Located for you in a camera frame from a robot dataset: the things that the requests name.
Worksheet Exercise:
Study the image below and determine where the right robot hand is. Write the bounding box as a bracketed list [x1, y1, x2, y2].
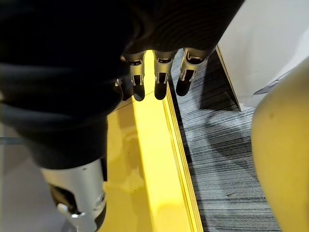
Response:
[0, 0, 247, 232]

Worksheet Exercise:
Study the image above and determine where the white panel with wood edge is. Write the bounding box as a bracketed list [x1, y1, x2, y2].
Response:
[215, 0, 309, 112]

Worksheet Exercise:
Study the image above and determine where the silver robot leg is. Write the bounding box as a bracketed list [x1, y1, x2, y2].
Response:
[251, 59, 309, 232]

